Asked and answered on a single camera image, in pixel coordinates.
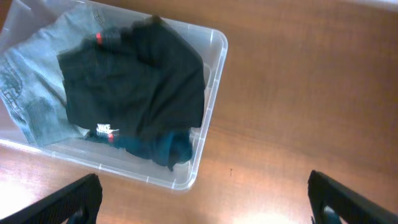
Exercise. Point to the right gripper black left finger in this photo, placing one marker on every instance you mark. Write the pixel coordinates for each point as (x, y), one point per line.
(78, 202)

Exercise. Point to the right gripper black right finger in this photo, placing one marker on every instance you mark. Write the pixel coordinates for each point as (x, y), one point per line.
(333, 202)

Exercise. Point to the teal blue shirt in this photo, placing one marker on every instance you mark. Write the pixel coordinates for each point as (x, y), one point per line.
(165, 150)

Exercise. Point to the clear plastic storage container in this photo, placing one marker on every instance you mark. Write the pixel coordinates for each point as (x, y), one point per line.
(24, 18)

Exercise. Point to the light blue jeans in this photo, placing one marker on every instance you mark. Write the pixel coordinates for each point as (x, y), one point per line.
(32, 82)

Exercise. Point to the black shirt white logo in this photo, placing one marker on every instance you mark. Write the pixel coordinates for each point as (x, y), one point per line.
(153, 86)

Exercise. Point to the black shorts red waistband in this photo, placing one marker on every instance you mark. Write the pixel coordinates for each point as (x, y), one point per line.
(110, 39)

